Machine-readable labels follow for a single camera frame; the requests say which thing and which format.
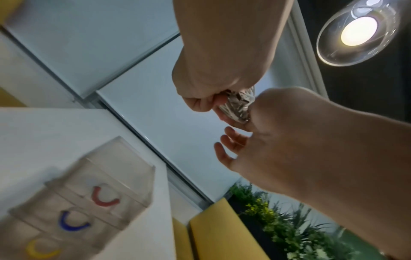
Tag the person's right forearm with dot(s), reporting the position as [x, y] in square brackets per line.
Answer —
[234, 28]

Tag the green leafy plants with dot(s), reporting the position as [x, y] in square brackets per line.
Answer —
[289, 228]

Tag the clear glass pendant lamp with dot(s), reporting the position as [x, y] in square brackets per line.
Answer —
[353, 30]

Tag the white roller blind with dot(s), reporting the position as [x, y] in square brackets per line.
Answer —
[86, 38]
[179, 111]

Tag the clear plastic drawer tower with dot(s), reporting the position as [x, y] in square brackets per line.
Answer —
[77, 200]

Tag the clear faceted shiny object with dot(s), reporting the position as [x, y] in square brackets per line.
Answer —
[239, 106]

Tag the black planter box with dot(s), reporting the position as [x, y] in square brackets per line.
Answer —
[257, 228]

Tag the person's left hand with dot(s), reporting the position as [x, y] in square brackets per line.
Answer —
[308, 152]

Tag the person's right hand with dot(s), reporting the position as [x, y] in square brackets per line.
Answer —
[212, 76]

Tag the yellow sofa cushion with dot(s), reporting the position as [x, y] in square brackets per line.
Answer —
[224, 231]
[181, 241]

